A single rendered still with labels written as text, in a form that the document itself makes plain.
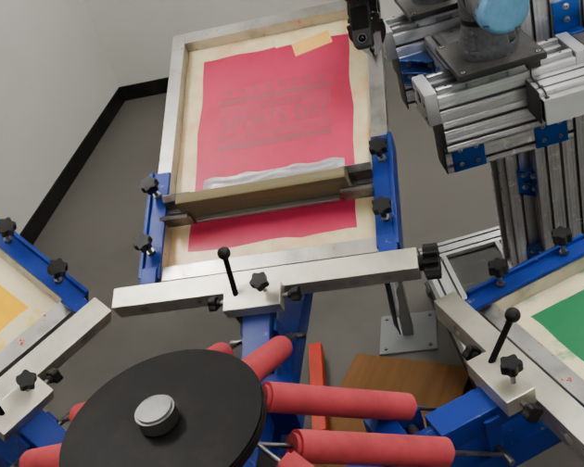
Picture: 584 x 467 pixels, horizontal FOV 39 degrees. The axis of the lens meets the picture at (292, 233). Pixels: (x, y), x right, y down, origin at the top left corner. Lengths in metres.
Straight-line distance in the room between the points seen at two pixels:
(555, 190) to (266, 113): 0.97
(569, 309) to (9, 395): 1.13
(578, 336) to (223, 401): 0.79
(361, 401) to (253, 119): 0.95
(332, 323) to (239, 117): 1.42
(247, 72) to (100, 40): 3.90
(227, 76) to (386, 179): 0.62
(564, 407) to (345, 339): 1.89
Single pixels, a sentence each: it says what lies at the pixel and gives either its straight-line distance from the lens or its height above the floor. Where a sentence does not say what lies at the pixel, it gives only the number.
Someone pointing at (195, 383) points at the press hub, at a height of 1.32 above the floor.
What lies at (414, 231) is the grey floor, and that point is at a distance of 3.76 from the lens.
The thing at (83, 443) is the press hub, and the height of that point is 1.32.
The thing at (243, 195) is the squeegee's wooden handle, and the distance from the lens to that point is 1.86.
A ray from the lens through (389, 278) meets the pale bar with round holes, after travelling 1.71.
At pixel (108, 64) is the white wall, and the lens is 6.13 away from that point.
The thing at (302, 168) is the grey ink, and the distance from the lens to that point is 1.98.
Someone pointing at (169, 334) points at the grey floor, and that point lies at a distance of 3.63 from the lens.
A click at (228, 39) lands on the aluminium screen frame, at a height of 1.39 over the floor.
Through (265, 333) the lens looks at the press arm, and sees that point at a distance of 1.69.
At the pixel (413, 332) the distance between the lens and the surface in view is 3.21.
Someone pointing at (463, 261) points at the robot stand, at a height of 0.21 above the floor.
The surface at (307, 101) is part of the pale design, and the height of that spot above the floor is 1.27.
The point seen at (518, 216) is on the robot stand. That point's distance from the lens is 2.69.
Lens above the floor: 2.12
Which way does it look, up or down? 32 degrees down
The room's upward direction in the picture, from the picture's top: 17 degrees counter-clockwise
